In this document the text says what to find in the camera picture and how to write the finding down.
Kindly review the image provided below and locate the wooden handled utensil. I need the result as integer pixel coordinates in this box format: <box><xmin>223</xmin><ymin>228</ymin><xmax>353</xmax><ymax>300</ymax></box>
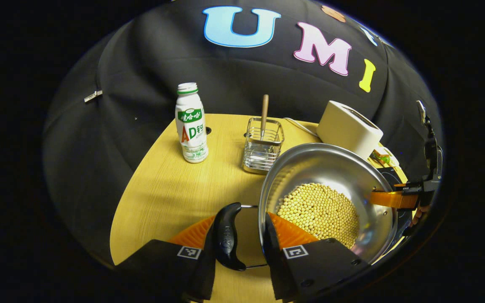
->
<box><xmin>261</xmin><ymin>95</ymin><xmax>269</xmax><ymax>139</ymax></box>

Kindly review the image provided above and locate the white power cable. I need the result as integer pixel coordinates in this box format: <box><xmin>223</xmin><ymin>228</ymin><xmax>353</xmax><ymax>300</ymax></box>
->
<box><xmin>284</xmin><ymin>117</ymin><xmax>321</xmax><ymax>138</ymax></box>

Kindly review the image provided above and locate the metal wire basket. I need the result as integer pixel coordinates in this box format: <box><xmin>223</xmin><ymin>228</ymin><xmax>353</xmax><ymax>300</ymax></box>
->
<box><xmin>242</xmin><ymin>117</ymin><xmax>285</xmax><ymax>175</ymax></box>

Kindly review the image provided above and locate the pile of yellow soybeans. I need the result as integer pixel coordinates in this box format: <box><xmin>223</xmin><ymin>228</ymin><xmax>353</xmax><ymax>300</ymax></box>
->
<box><xmin>276</xmin><ymin>183</ymin><xmax>360</xmax><ymax>249</ymax></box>

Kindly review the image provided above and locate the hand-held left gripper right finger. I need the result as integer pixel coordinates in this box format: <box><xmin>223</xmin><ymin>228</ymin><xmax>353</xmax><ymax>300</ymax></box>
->
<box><xmin>264</xmin><ymin>213</ymin><xmax>371</xmax><ymax>303</ymax></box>

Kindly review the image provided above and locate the sandwich with lettuce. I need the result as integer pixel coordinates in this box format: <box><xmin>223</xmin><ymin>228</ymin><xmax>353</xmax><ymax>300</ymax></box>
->
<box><xmin>370</xmin><ymin>147</ymin><xmax>400</xmax><ymax>167</ymax></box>

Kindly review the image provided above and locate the stainless steel pot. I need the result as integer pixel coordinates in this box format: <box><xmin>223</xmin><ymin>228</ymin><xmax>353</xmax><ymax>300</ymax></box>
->
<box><xmin>213</xmin><ymin>142</ymin><xmax>399</xmax><ymax>272</ymax></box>

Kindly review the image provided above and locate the white toaster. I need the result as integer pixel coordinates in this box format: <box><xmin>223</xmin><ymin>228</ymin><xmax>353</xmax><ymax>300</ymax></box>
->
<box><xmin>316</xmin><ymin>100</ymin><xmax>384</xmax><ymax>159</ymax></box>

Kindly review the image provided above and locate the white drink bottle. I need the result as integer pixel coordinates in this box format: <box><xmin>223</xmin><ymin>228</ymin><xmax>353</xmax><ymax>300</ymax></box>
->
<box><xmin>175</xmin><ymin>82</ymin><xmax>208</xmax><ymax>164</ymax></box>

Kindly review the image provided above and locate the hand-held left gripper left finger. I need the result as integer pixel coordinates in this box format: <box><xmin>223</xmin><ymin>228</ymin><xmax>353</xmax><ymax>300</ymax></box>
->
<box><xmin>114</xmin><ymin>215</ymin><xmax>218</xmax><ymax>301</ymax></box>

